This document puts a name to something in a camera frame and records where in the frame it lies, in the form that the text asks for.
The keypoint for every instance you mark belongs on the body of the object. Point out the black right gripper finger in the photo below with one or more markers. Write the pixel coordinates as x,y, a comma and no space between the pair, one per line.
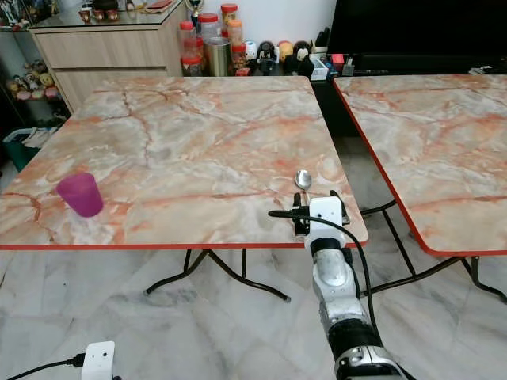
298,207
344,206

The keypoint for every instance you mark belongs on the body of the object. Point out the silver metal spoon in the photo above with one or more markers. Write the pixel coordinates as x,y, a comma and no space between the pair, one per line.
303,180

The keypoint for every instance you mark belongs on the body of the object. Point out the white and blue box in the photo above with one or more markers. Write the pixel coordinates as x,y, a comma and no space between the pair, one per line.
319,70

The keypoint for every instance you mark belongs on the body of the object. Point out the small red box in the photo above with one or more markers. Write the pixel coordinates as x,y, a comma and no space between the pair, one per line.
337,58

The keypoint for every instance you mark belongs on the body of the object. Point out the black toy figurine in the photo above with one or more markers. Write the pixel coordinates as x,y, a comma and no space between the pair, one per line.
301,55
265,55

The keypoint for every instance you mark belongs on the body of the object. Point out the yellow toy figurine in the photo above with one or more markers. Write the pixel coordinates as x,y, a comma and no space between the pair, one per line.
285,51

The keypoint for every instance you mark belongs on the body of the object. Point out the small red jar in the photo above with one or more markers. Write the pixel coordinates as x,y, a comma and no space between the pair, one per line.
239,60

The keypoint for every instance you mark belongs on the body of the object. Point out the green plastic bin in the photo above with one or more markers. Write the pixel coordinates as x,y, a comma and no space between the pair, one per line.
16,154

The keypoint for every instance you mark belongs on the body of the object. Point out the white toy figurine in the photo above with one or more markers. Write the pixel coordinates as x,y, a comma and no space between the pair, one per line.
249,51

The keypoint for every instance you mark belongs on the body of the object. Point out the steel canister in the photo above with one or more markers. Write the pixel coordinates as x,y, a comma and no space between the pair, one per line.
217,57

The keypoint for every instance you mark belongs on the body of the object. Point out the orange-lid jar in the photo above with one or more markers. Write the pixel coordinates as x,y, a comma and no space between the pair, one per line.
235,33

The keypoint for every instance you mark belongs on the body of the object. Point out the papers in bin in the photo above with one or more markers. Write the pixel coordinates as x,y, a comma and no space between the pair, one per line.
36,136

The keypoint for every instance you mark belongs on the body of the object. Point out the black television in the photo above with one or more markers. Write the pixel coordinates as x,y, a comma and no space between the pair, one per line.
416,25

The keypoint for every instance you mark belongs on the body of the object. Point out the tall red-lid jar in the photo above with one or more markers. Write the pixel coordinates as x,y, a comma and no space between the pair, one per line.
188,43

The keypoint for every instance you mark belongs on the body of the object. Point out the clear red-lid jar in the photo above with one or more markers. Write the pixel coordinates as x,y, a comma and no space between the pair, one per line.
209,26

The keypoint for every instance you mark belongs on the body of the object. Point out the red-lid jar with yellow contents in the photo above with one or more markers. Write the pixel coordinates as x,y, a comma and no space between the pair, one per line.
230,12

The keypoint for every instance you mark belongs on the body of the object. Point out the glass shelf with plush toys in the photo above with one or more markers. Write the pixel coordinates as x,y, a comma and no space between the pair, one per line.
32,81

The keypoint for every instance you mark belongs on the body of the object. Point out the purple plastic cup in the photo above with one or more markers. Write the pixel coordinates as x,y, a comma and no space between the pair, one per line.
80,195

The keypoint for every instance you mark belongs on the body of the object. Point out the small trophy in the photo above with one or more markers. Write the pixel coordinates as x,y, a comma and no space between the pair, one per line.
194,7

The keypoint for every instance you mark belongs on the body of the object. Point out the light wooden drawer cabinet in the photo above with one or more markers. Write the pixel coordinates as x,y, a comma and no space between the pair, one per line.
107,54

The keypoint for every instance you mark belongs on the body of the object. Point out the red tray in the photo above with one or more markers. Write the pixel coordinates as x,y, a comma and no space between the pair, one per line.
160,5

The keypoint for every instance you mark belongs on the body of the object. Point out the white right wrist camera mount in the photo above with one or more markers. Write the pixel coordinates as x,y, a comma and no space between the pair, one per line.
327,218

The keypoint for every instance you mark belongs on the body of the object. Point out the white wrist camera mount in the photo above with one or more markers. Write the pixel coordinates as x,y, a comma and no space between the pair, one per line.
327,218
99,361

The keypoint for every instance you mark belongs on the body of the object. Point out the black metal table leg frame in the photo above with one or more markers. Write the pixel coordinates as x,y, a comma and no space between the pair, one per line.
416,273
242,277

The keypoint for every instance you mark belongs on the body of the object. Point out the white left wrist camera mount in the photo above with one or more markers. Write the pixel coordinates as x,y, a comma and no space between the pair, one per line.
99,361

